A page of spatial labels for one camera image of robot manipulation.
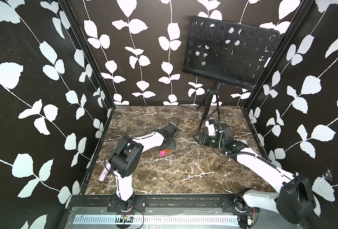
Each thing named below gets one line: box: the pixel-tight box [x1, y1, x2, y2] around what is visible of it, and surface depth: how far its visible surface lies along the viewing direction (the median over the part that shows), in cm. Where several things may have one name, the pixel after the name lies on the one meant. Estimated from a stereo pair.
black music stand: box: [181, 15, 281, 131], surface depth 66 cm
